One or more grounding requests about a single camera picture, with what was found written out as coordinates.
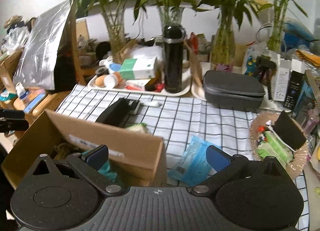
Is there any black thermos bottle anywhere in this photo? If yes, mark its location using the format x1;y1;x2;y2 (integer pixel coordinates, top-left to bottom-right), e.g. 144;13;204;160
163;24;186;93

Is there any black foam sponge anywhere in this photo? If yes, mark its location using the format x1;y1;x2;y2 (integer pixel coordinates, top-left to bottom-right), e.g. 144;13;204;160
272;111;306;151

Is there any checkered tablecloth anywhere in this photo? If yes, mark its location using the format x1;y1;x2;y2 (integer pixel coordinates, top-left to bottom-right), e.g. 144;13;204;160
56;85;309;230

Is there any white fabric strap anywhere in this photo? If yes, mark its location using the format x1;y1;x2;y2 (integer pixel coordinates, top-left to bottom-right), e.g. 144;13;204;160
141;99;163;108

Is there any wooden stool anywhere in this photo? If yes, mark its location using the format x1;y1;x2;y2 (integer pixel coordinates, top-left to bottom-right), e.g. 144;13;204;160
13;90;71;125

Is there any grey zip case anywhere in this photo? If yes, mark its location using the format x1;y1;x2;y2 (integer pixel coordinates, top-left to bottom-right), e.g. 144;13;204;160
203;70;265;110

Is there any left glass vase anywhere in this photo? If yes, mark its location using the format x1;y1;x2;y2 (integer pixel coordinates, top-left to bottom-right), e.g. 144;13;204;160
102;8;126;64

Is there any silver foil bag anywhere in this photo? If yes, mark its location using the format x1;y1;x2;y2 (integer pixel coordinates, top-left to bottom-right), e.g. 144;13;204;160
13;0;77;93

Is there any green white tissue box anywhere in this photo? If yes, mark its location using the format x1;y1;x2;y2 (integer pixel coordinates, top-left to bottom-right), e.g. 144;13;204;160
119;57;158;80

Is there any white round jar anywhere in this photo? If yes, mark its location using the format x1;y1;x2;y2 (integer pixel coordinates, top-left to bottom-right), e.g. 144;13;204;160
104;73;120;89

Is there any glass vase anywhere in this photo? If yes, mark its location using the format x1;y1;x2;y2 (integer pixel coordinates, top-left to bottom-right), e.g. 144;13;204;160
210;13;237;70
102;8;126;64
157;6;184;29

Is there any beige egg-shaped sponge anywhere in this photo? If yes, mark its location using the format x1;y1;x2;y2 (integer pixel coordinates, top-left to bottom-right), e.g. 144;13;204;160
94;75;107;88

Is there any green wipes pack on plate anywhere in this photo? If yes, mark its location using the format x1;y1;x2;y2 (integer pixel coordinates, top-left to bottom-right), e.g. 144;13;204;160
256;131;293;167

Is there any teal fluffy cloth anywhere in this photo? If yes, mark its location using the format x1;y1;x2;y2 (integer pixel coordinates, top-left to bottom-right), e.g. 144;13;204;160
81;146;117;182

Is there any small black box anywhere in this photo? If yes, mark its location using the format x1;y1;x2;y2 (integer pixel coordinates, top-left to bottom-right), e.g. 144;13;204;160
95;98;140;127

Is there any blue wet wipes pack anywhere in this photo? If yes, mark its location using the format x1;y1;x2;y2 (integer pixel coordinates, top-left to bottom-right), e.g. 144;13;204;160
168;136;221;187

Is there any cardboard box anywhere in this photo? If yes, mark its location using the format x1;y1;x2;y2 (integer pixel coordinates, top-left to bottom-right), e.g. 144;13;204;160
1;110;167;188

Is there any green tissue pack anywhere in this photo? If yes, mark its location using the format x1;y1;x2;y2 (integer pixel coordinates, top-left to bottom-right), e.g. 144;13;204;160
126;123;151;134

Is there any black tape roll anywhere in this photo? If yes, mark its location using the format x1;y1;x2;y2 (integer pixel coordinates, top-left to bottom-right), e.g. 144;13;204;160
95;67;108;77

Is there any white serving tray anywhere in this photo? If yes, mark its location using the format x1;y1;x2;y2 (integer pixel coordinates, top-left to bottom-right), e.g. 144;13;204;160
87;68;191;97

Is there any pink white flat box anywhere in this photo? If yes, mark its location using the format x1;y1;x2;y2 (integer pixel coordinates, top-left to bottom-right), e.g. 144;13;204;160
125;78;157;91

